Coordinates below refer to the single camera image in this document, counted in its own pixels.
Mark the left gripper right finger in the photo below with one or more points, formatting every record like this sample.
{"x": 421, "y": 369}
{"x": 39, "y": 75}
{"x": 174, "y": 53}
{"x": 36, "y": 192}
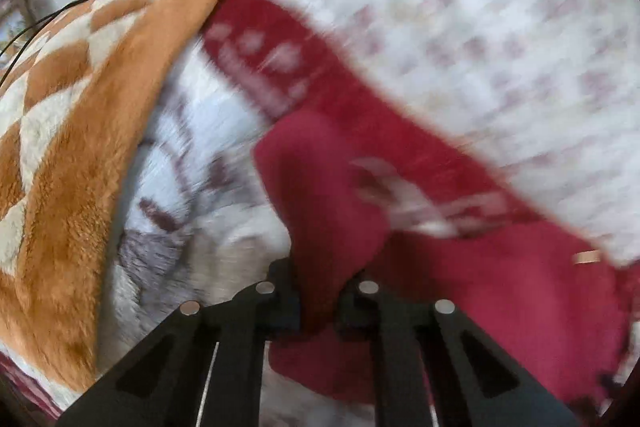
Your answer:
{"x": 433, "y": 366}

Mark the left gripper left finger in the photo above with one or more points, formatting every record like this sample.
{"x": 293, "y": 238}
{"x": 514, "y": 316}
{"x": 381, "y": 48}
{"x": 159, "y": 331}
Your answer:
{"x": 202, "y": 366}

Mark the dark red knit garment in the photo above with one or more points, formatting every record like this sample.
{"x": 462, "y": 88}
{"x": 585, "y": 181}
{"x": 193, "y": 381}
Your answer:
{"x": 428, "y": 223}

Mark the orange checkered plush blanket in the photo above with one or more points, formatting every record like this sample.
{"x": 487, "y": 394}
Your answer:
{"x": 73, "y": 110}

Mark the floral white quilt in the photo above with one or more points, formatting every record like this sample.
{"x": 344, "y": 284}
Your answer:
{"x": 450, "y": 31}

